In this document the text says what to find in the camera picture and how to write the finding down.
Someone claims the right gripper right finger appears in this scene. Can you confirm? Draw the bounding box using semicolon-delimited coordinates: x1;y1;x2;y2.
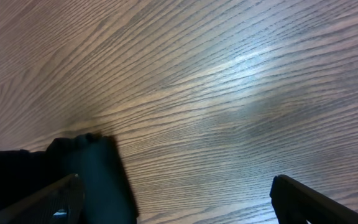
270;175;358;224

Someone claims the black polo shirt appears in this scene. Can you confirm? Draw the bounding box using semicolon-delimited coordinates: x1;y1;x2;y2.
0;133;139;223

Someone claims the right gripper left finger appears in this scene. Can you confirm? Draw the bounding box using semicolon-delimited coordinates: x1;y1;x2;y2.
0;174;85;224

